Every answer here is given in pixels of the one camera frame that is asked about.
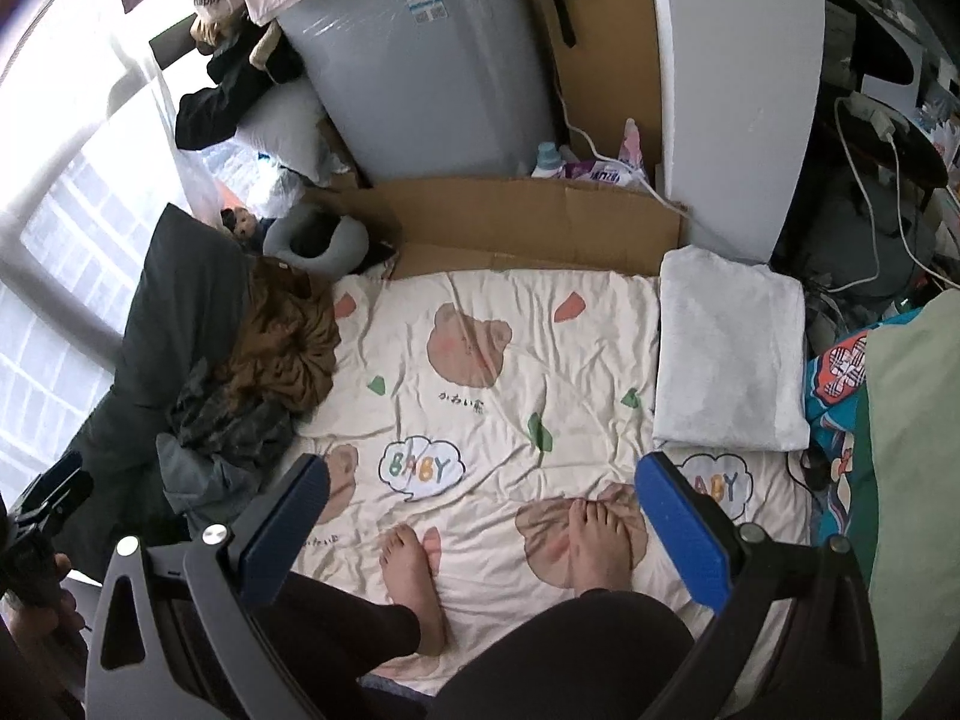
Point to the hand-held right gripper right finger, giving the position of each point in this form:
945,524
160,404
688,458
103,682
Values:
682,532

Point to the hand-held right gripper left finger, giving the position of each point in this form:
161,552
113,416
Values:
289,532

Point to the light grey sweatshirt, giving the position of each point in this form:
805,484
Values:
727,352

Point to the pile of dark clothes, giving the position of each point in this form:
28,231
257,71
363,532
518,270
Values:
187,292

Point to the person's left hand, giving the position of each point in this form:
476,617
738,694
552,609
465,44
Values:
41,626

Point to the person's right foot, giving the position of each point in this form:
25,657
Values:
600,547

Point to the person's foot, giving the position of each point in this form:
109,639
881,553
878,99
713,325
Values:
600,547
409,585

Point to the grey-blue garment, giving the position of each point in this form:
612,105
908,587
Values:
195,480

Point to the person's left leg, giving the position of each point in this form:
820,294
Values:
337,630

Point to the person's leg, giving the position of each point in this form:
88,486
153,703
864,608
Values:
337,630
570,660

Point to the camouflage garment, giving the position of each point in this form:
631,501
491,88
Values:
232,427

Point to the person's left foot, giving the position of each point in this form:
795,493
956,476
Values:
409,585

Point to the person's right leg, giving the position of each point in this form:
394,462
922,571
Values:
570,660

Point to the brown garment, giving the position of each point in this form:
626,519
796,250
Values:
285,345

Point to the cream bear print blanket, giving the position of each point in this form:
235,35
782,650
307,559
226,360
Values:
487,360

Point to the small black cloth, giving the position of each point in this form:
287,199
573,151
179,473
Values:
379,255

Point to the grey neck pillow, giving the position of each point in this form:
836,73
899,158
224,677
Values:
285,232

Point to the teddy bear plush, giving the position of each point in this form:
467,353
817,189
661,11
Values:
240,223

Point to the brown cardboard sheet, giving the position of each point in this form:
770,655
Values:
525,217

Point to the clear plastic bag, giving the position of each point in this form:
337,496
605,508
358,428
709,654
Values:
255,180

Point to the pink detergent bag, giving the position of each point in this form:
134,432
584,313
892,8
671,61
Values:
600,172

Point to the detergent bottle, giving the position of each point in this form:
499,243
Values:
547,161

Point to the white curtain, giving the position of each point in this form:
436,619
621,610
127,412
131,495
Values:
142,127

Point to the white pillow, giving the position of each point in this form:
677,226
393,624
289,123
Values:
285,120

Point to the black jacket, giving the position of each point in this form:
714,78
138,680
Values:
225,90

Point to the white power strip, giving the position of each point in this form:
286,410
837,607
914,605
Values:
870,116

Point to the grey wrapped mattress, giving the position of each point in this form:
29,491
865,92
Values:
427,75

